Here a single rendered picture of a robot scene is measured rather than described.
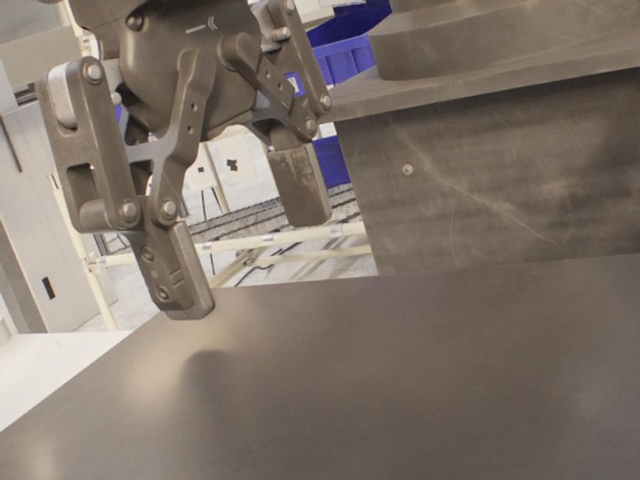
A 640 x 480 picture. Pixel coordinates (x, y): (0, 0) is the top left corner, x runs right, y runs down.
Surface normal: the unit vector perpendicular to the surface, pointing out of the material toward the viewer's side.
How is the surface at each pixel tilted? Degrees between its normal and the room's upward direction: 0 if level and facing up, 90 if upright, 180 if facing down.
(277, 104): 130
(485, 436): 0
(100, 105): 90
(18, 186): 90
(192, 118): 90
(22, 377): 0
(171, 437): 0
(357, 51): 93
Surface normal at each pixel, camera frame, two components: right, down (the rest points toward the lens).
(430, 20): -0.50, -0.69
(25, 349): -0.29, -0.91
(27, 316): 0.84, -0.10
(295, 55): -0.44, 0.51
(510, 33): -0.23, 0.36
